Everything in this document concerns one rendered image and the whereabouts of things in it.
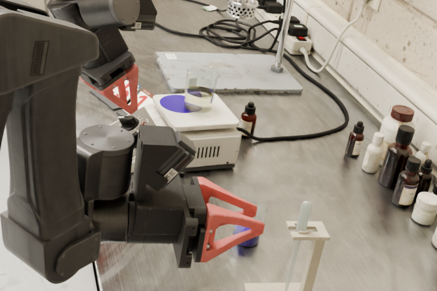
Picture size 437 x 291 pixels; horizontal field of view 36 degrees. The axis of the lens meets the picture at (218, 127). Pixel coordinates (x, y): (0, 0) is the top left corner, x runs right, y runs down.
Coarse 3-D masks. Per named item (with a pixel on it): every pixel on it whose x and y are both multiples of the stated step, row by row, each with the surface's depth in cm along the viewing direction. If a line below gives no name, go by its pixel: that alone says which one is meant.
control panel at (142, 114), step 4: (140, 108) 115; (144, 108) 114; (136, 112) 114; (140, 112) 114; (144, 112) 113; (136, 116) 113; (140, 116) 113; (144, 116) 113; (148, 116) 112; (140, 120) 112; (144, 120) 112; (148, 120) 111; (152, 120) 111; (112, 124) 114; (116, 124) 114; (120, 124) 113; (140, 124) 111; (144, 124) 111; (148, 124) 110; (152, 124) 110; (136, 128) 111; (132, 132) 110; (136, 148) 107
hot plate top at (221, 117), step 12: (156, 96) 114; (216, 96) 118; (216, 108) 113; (228, 108) 114; (168, 120) 107; (180, 120) 108; (192, 120) 108; (204, 120) 109; (216, 120) 109; (228, 120) 110
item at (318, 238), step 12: (288, 228) 79; (312, 228) 80; (324, 228) 80; (312, 240) 80; (324, 240) 80; (312, 252) 80; (312, 264) 81; (312, 276) 82; (252, 288) 86; (264, 288) 86; (276, 288) 87; (288, 288) 87; (300, 288) 84
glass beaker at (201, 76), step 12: (192, 72) 111; (204, 72) 112; (216, 72) 110; (192, 84) 108; (204, 84) 107; (216, 84) 109; (192, 96) 109; (204, 96) 108; (192, 108) 110; (204, 108) 110
